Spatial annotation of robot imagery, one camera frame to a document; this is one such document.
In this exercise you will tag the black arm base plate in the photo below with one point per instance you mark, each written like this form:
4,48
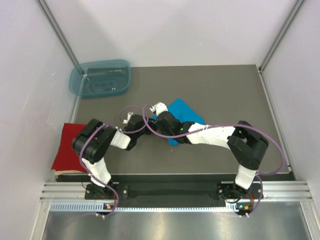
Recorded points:
214,186

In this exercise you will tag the right aluminium corner post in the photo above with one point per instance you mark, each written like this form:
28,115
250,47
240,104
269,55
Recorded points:
297,6

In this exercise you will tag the blue t shirt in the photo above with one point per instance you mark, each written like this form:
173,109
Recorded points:
184,113

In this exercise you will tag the beige folded t shirt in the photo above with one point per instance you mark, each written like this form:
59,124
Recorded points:
69,172

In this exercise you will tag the teal plastic basin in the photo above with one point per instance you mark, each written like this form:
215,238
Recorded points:
100,79

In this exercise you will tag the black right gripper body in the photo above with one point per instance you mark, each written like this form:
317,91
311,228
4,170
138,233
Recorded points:
166,133

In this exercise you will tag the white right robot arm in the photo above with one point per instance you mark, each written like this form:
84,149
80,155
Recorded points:
247,146

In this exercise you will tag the aluminium corner post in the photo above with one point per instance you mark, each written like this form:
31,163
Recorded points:
297,6
57,30

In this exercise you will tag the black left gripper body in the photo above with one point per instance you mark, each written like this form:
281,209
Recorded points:
147,127

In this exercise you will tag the aluminium frame rail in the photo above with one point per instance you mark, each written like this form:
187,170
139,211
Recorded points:
62,192

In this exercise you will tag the grey slotted cable duct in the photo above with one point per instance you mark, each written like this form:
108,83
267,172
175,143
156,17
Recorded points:
102,207

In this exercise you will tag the left aluminium corner post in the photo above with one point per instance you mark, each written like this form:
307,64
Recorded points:
57,30

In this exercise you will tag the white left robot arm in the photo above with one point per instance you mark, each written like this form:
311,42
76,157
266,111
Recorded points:
92,143

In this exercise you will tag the red folded t shirt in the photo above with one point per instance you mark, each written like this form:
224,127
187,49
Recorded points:
66,159

